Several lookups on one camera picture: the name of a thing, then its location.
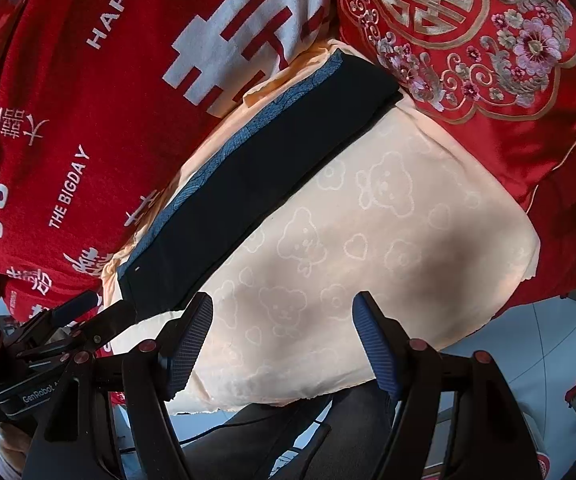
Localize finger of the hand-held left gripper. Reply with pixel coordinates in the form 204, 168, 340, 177
24, 290, 100, 334
69, 300, 142, 356

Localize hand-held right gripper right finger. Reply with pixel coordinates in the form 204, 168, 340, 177
351, 290, 541, 480

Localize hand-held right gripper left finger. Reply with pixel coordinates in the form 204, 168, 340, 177
22, 291, 215, 480

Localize black pants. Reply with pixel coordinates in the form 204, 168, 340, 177
116, 52, 405, 313

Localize person's left hand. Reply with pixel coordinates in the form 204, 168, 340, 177
0, 419, 37, 474

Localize person's right leg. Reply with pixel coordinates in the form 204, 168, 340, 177
288, 385, 399, 480

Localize cream blanket with blue border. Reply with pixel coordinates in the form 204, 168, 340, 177
99, 40, 542, 416

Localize person's legs dark trousers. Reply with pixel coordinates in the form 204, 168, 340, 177
182, 400, 329, 480

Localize red quilt with white characters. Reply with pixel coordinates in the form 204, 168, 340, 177
0, 0, 576, 361

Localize red embroidered pillow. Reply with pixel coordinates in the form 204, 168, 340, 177
337, 0, 576, 211

